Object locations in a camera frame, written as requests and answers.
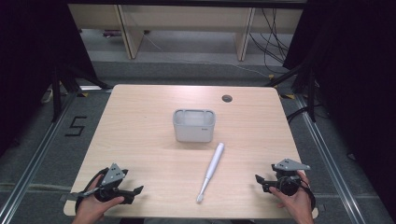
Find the yellow floor tape piece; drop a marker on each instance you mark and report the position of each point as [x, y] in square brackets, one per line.
[288, 96]
[82, 94]

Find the person's right hand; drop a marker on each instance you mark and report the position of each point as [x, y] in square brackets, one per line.
[295, 203]

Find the person's left hand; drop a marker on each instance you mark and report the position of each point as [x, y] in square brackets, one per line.
[93, 208]

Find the metal floor rail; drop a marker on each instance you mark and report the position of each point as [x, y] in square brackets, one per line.
[330, 168]
[34, 158]

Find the black metal stand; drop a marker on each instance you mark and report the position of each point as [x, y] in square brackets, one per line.
[311, 93]
[56, 93]

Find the white electric toothbrush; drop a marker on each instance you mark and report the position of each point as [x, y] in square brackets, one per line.
[211, 170]

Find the pale wooden bench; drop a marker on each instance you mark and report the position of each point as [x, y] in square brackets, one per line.
[186, 18]

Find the dark curtain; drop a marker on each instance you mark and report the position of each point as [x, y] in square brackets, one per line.
[358, 77]
[28, 62]

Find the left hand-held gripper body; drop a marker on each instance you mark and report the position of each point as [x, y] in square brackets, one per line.
[112, 176]

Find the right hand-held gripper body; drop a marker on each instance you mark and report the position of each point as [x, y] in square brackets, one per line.
[289, 174]

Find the grey plastic holder box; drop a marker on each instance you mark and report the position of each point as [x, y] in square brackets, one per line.
[193, 126]

